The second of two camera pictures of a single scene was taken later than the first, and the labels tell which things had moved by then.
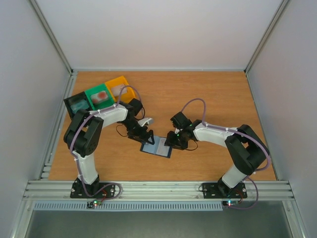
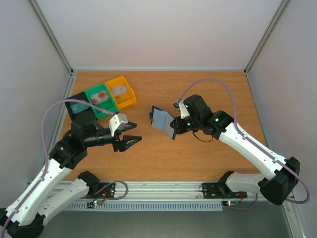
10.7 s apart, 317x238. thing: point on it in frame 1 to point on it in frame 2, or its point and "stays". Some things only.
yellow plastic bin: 126,97 stays
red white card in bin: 99,96 stays
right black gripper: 175,138 to 179,125
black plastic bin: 80,96 stays
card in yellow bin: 116,90 stays
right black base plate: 211,190 stays
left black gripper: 140,137 to 123,144
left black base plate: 77,191 stays
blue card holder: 158,148 to 162,120
